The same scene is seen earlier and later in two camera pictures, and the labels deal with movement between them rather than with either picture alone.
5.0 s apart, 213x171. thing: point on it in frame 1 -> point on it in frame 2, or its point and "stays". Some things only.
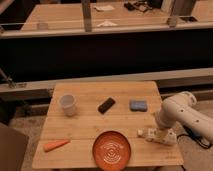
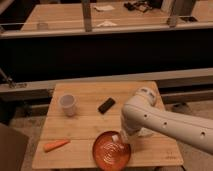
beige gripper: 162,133 -> 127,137
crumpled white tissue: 106,23 stays
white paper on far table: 104,8 stays
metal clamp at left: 11,83 stays
